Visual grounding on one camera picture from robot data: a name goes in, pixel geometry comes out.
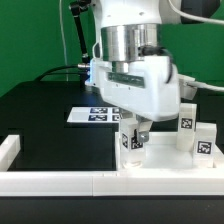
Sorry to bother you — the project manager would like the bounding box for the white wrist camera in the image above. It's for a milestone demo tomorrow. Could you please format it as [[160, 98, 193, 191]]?
[[178, 74, 197, 100]]

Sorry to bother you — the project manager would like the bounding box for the white camera cable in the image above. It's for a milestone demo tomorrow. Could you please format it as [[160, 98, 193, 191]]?
[[168, 0, 224, 94]]

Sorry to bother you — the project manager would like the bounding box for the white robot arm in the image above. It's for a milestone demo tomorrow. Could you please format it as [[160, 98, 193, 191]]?
[[87, 0, 224, 142]]

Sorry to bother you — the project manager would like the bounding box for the white hanging cable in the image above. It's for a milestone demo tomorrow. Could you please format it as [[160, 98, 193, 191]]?
[[59, 0, 70, 82]]

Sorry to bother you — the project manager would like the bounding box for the white square tabletop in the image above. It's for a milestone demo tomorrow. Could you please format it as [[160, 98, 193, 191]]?
[[116, 132, 224, 170]]

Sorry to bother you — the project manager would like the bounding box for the white marker base sheet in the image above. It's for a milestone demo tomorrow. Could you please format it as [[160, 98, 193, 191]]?
[[67, 107, 120, 123]]

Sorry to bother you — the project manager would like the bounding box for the white U-shaped fence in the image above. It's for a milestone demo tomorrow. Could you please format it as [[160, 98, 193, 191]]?
[[0, 135, 224, 197]]

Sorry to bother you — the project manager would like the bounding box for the black cable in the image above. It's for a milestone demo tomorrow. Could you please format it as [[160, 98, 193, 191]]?
[[34, 64, 91, 82]]

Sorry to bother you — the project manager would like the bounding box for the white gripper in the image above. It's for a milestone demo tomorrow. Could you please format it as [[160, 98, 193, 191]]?
[[90, 56, 180, 142]]

